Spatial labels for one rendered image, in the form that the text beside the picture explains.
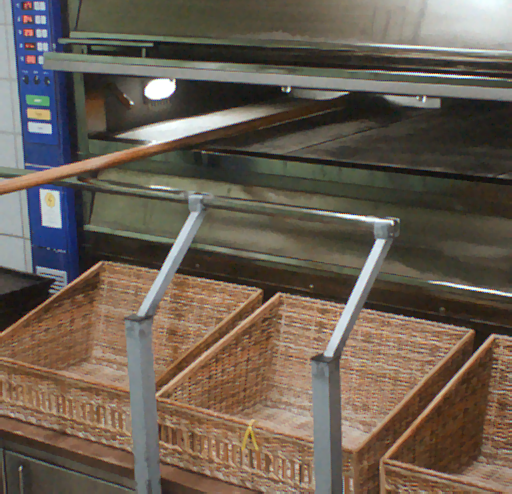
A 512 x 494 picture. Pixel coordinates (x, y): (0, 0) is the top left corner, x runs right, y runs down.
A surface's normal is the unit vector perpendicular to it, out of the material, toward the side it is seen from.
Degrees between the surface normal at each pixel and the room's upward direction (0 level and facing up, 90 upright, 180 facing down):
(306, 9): 70
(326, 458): 90
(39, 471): 91
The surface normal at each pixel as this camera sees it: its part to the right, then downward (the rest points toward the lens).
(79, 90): -0.62, 0.22
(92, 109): 0.79, 0.12
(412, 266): -0.59, -0.13
